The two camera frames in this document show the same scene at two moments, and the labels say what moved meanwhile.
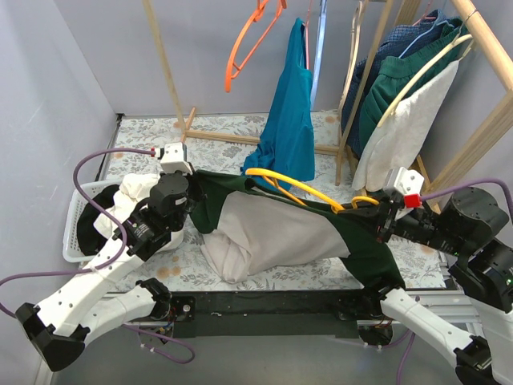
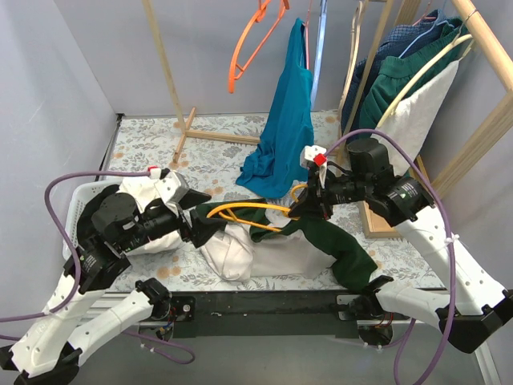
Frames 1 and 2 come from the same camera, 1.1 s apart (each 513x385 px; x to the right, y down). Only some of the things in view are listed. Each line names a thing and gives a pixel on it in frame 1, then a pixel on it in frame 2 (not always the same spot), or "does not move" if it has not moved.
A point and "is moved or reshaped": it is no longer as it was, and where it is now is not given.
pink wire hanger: x=307 y=35 does not move
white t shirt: x=134 y=188 is moved or reshaped
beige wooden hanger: x=355 y=43 does not move
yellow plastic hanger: x=275 y=178 → x=228 y=216
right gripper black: x=385 y=214 → x=317 y=196
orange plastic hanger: x=232 y=68 is moved or reshaped
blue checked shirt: x=400 y=42 does not move
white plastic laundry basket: x=70 y=248 does not move
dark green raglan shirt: x=277 y=229 is moved or reshaped
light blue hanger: x=318 y=54 does not move
